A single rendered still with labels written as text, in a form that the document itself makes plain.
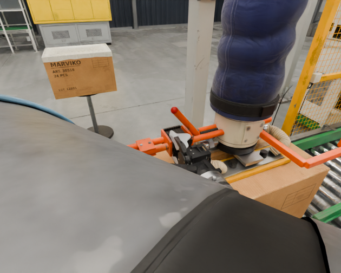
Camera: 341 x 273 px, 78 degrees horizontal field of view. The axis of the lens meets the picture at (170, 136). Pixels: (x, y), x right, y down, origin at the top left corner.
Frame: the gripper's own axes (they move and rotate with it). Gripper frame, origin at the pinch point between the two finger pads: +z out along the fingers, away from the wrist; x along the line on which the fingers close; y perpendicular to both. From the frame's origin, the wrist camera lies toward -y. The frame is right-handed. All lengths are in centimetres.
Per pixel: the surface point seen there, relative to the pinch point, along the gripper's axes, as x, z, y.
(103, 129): -106, 189, -17
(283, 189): -14.1, -22.4, 32.5
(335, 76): -11, 40, 143
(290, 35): 32.0, -9.3, 30.1
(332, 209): -44, -24, 73
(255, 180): -12.8, -16.2, 25.6
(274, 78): 21.0, -9.8, 28.1
